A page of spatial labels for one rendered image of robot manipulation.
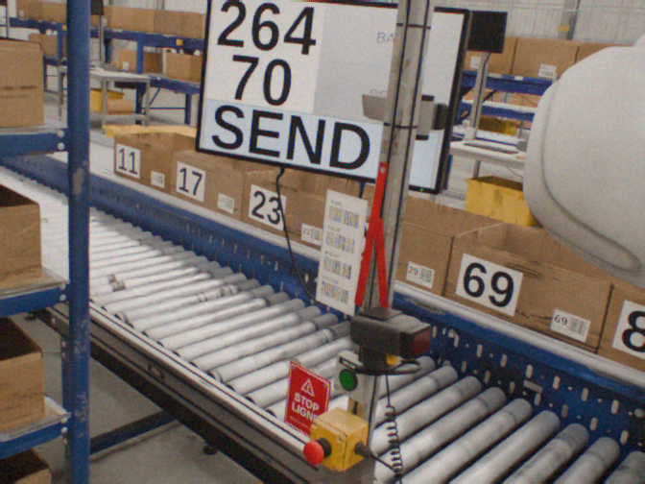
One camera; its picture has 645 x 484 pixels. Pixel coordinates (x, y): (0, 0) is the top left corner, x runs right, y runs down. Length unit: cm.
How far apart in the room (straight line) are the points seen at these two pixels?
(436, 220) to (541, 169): 159
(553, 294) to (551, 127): 114
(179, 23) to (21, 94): 926
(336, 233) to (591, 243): 68
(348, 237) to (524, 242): 91
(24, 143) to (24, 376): 32
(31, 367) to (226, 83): 61
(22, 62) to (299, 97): 51
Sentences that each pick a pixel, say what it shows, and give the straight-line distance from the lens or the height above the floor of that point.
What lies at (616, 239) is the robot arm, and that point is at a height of 138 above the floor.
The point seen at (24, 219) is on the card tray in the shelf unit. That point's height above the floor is 122.
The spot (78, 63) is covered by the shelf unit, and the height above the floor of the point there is 142.
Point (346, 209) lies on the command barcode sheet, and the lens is 107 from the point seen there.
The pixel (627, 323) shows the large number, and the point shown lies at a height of 98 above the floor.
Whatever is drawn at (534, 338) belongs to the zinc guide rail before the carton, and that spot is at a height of 89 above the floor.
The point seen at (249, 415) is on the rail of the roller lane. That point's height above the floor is 74.
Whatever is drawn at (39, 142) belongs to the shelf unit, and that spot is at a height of 133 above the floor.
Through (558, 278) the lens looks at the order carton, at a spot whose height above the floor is 103.
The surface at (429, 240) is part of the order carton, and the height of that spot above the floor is 102.
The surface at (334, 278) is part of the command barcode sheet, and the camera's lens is 111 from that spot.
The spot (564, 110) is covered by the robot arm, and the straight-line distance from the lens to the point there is 46.
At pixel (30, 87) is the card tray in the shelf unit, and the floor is 139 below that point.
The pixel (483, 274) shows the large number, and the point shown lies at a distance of 165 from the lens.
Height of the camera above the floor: 147
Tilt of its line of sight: 17 degrees down
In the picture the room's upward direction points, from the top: 6 degrees clockwise
